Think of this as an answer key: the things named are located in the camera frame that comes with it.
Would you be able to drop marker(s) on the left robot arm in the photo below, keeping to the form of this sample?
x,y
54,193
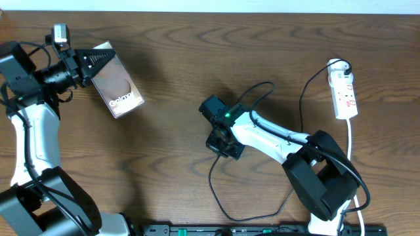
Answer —
x,y
43,199

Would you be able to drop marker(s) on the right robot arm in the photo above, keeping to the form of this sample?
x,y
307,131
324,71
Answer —
x,y
322,176

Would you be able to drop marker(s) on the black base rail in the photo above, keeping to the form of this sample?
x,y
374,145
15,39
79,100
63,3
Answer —
x,y
165,230

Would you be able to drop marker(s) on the white USB charger adapter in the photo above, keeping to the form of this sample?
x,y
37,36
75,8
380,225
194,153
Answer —
x,y
336,64

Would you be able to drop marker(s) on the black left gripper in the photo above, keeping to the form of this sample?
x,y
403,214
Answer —
x,y
69,56

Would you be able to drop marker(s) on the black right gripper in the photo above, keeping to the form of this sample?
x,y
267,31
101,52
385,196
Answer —
x,y
211,144

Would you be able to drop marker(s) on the white power strip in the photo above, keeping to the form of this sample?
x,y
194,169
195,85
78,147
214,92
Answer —
x,y
342,91

